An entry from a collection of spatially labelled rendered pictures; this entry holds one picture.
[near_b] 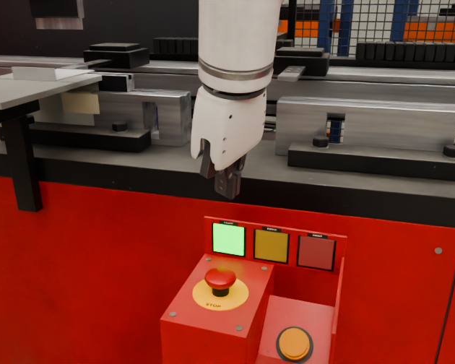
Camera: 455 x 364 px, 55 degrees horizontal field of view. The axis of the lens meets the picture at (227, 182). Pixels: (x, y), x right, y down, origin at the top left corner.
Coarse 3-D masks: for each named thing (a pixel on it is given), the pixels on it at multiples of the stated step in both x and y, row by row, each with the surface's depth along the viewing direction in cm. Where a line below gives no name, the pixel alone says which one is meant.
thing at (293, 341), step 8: (288, 336) 56; (296, 336) 56; (304, 336) 56; (280, 344) 56; (288, 344) 55; (296, 344) 55; (304, 344) 55; (288, 352) 55; (296, 352) 55; (304, 352) 55
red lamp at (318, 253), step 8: (304, 240) 59; (312, 240) 59; (320, 240) 58; (328, 240) 58; (304, 248) 60; (312, 248) 59; (320, 248) 59; (328, 248) 59; (304, 256) 60; (312, 256) 60; (320, 256) 59; (328, 256) 59; (304, 264) 60; (312, 264) 60; (320, 264) 60; (328, 264) 59
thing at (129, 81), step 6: (90, 72) 86; (96, 72) 86; (102, 72) 86; (102, 78) 83; (108, 78) 83; (114, 78) 82; (120, 78) 82; (126, 78) 82; (132, 78) 84; (102, 84) 84; (108, 84) 83; (114, 84) 83; (120, 84) 83; (126, 84) 82; (132, 84) 84; (102, 90) 84; (108, 90) 84; (114, 90) 83; (120, 90) 83; (126, 90) 83
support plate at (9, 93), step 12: (0, 84) 72; (12, 84) 72; (24, 84) 72; (36, 84) 72; (48, 84) 72; (60, 84) 72; (72, 84) 74; (84, 84) 78; (0, 96) 63; (12, 96) 63; (24, 96) 63; (36, 96) 66; (0, 108) 59
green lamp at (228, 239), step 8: (216, 224) 62; (216, 232) 63; (224, 232) 62; (232, 232) 62; (240, 232) 62; (216, 240) 63; (224, 240) 63; (232, 240) 63; (240, 240) 62; (216, 248) 64; (224, 248) 64; (232, 248) 63; (240, 248) 63
